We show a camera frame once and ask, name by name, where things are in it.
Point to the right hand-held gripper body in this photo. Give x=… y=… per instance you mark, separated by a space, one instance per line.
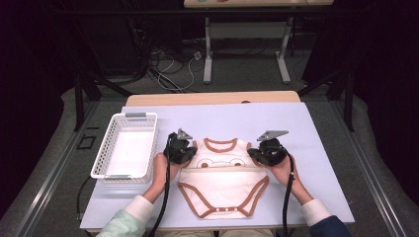
x=275 y=153

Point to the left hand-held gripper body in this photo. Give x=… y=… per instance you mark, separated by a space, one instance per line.
x=176 y=151

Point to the white perforated plastic basket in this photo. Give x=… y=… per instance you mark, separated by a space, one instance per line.
x=131 y=154

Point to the cream baby bodysuit brown trim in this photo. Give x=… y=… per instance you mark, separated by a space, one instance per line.
x=224 y=187

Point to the person's right hand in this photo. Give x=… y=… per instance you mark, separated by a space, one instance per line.
x=283 y=173

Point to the person's left hand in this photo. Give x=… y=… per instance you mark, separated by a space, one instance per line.
x=161 y=174

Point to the brown table grommet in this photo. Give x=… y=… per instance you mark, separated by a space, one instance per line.
x=245 y=101

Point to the black metal stand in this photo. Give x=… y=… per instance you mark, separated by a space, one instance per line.
x=348 y=98
x=79 y=98

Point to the white power adapter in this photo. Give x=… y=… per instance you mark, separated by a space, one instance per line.
x=197 y=55

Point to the wooden table with white legs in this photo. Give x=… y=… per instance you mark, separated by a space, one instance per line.
x=247 y=3

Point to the black floor socket frame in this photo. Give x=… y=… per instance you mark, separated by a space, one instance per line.
x=79 y=142

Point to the aluminium floor rail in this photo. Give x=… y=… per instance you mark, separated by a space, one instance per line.
x=49 y=184
x=372 y=184

